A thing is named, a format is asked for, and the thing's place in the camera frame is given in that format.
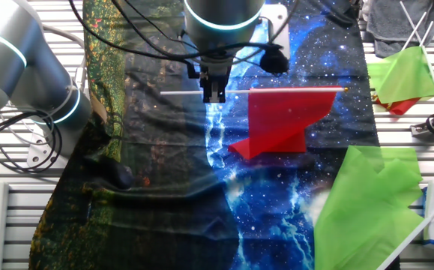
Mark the small red flag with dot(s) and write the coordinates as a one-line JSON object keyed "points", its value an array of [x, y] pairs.
{"points": [[402, 107]]}

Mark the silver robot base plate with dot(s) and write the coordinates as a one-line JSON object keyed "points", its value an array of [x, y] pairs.
{"points": [[36, 153]]}

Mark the tan cardboard piece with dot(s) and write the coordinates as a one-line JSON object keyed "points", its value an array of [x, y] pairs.
{"points": [[97, 107]]}

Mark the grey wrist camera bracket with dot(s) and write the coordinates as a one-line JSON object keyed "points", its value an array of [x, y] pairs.
{"points": [[278, 22]]}

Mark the galaxy and meadow printed cloth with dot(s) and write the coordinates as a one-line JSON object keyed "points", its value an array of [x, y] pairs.
{"points": [[164, 180]]}

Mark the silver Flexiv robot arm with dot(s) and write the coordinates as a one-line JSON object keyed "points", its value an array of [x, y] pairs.
{"points": [[25, 75]]}

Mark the grey towel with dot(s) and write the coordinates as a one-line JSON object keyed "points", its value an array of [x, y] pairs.
{"points": [[389, 22]]}

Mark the large green flag white pole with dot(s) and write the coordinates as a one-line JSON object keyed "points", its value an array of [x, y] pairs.
{"points": [[359, 210]]}

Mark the red flag with white pole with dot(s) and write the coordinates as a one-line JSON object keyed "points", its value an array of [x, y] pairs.
{"points": [[280, 116]]}

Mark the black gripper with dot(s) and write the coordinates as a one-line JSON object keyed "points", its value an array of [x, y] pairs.
{"points": [[211, 71]]}

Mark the grey camera stand bracket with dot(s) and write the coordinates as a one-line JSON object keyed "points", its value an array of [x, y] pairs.
{"points": [[426, 131]]}

